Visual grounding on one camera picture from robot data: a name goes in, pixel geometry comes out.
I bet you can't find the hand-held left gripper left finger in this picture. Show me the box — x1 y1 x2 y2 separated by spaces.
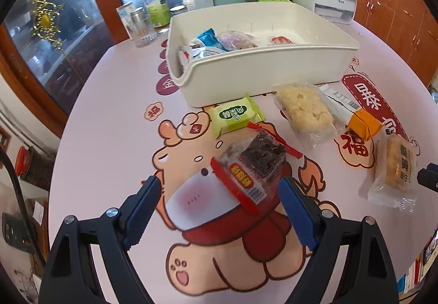
38 176 161 304

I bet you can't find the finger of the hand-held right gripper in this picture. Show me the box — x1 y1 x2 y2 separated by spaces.
417 163 438 192

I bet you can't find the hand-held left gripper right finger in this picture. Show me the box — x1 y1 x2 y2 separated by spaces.
279 177 399 304

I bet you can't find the red edged dark snack packet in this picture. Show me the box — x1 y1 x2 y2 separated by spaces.
210 121 304 216

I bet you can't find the white plastic bin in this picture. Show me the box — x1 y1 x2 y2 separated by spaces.
166 2 360 109

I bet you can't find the yellow pastry packet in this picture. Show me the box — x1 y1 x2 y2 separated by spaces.
367 133 420 213

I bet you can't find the dark framed screen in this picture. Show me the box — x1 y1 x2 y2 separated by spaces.
422 227 438 266

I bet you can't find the orange white snack packet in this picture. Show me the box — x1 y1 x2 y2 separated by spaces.
318 84 384 142

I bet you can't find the row of books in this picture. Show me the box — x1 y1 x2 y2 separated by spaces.
396 249 430 295

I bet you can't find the clear pale crisp snack packet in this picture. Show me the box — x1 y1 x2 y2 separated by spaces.
272 82 344 150

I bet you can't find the cardboard box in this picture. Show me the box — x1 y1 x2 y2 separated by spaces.
23 198 50 258

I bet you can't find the black mesh basket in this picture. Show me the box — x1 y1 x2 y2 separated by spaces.
20 146 58 192

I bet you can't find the green snack packet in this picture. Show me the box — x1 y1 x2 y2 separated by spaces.
208 94 266 137

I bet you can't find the black device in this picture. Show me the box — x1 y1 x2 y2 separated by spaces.
2 211 27 251

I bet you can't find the red round object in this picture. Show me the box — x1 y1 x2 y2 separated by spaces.
16 146 34 173

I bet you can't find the white red snack packet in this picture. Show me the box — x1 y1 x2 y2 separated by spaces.
177 46 193 74

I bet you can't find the wooden cupboard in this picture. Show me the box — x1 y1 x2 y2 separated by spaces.
352 0 438 86

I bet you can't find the red candy packet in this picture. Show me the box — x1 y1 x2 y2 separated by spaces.
268 36 294 47

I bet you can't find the clear glass cup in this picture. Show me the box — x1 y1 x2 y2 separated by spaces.
135 26 159 48

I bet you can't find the clear pink printed snack packet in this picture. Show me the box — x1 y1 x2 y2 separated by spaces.
216 31 260 50

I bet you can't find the blue snack packet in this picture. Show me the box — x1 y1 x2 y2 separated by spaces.
196 28 229 52

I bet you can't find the clear glass jar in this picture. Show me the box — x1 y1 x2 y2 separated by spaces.
130 7 152 38

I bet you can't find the small white blue carton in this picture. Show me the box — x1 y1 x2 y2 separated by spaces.
116 2 136 40

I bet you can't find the wooden glass door cabinet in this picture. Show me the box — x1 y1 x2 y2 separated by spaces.
0 0 286 138

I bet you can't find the clear bottle green label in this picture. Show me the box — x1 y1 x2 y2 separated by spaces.
144 0 172 34

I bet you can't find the gold door ornament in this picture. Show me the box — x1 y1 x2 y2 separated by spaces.
31 0 65 50

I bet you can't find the black cable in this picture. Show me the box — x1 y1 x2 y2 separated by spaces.
0 148 47 268

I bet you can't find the wooden frame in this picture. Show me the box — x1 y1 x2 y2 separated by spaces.
0 125 12 154

